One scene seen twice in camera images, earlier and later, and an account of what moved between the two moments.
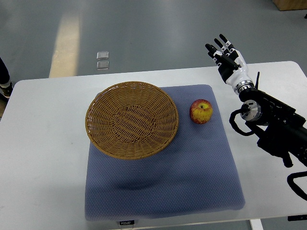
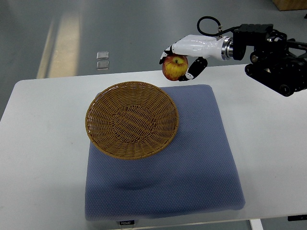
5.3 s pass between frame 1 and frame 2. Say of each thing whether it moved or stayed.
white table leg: stayed
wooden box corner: stayed
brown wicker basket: stayed
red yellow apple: moved
